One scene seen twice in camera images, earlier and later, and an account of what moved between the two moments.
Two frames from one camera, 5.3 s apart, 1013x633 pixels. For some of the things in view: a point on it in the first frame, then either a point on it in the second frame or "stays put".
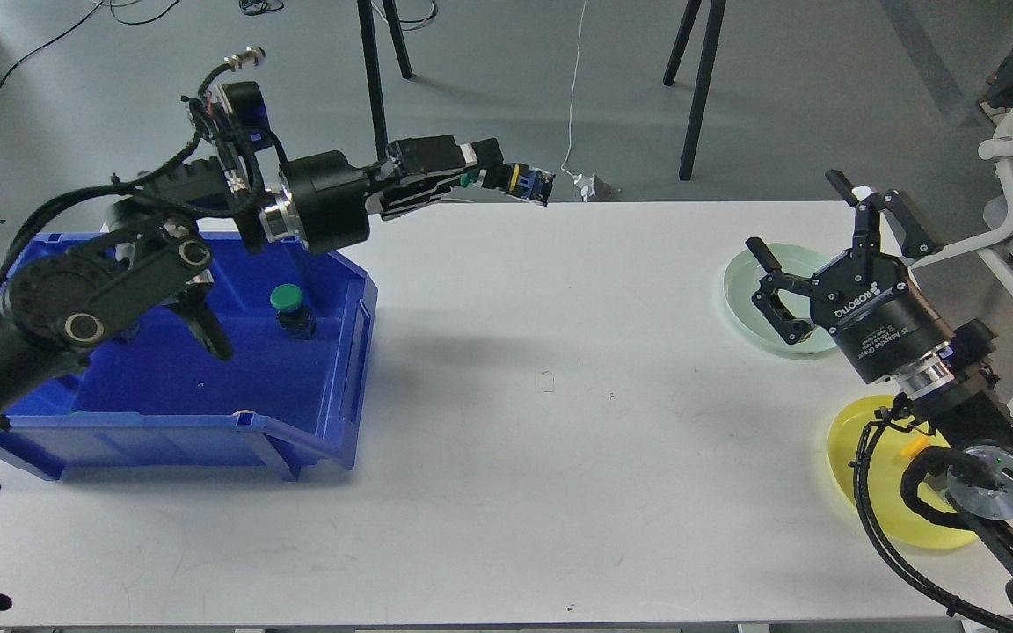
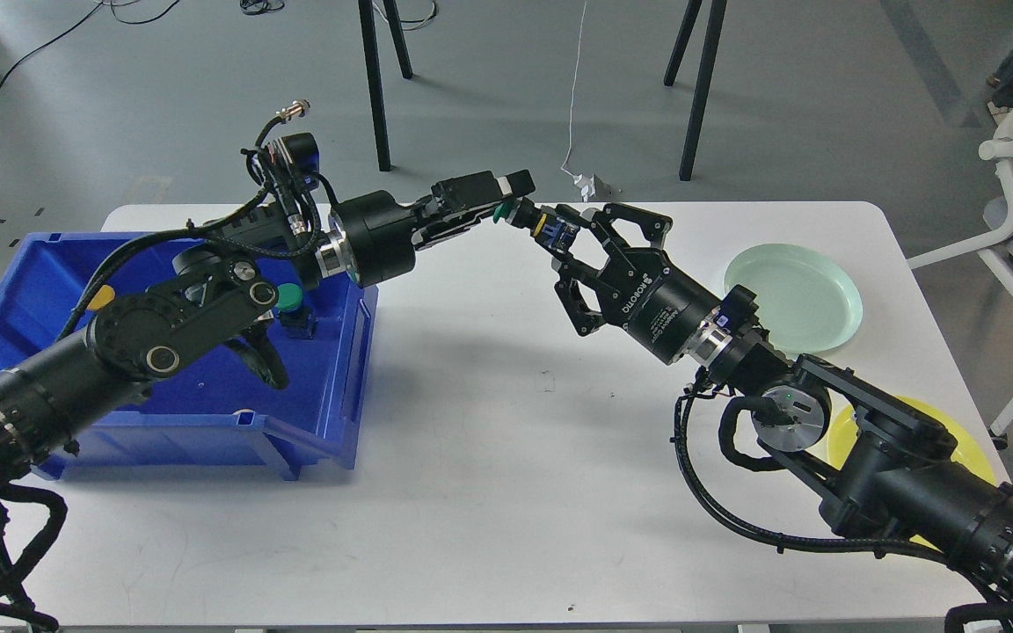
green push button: [530, 183] to [501, 212]
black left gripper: [331, 195] to [380, 237]
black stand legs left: [368, 32] stays put
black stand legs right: [716, 20] stays put
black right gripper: [882, 320] to [662, 308]
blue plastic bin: [157, 393] stays put
